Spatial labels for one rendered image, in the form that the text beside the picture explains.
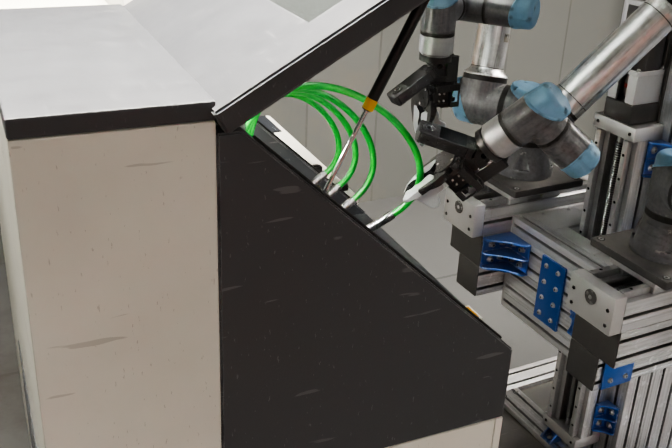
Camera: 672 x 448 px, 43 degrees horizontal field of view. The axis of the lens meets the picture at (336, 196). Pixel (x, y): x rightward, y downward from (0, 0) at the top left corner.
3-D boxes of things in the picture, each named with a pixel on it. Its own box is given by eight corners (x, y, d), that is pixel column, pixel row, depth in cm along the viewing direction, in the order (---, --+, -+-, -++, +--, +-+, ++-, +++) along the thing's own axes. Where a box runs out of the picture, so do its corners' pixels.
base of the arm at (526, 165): (527, 157, 235) (532, 123, 231) (564, 176, 222) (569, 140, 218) (483, 164, 228) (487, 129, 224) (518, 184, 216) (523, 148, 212)
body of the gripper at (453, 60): (458, 109, 189) (464, 56, 184) (425, 113, 186) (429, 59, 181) (441, 100, 195) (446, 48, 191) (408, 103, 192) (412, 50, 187)
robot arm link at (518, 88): (544, 146, 214) (551, 94, 209) (493, 136, 220) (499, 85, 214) (556, 133, 224) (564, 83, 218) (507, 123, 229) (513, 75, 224)
